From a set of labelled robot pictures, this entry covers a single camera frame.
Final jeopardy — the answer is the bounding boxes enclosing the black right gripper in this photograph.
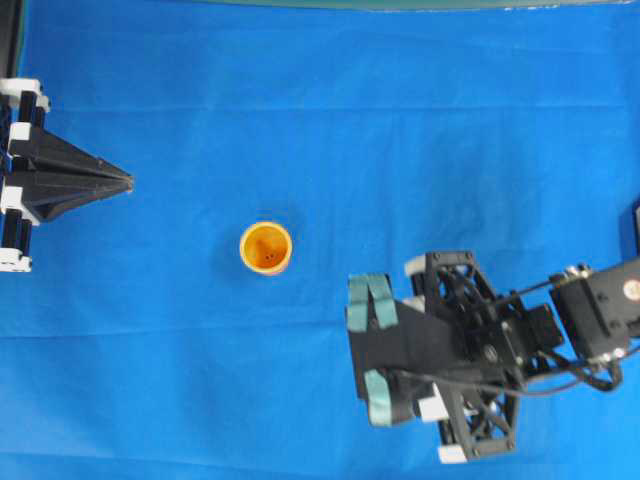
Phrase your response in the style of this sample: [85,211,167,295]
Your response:
[346,251,564,464]

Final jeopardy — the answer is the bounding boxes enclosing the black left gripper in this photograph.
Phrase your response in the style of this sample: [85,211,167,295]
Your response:
[1,78,133,273]

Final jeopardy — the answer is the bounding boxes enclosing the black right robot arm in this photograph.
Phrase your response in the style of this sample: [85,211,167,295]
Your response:
[345,251,639,464]

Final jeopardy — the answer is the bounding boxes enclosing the yellow plastic cup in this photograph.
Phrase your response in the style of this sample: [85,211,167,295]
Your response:
[239,221,293,276]

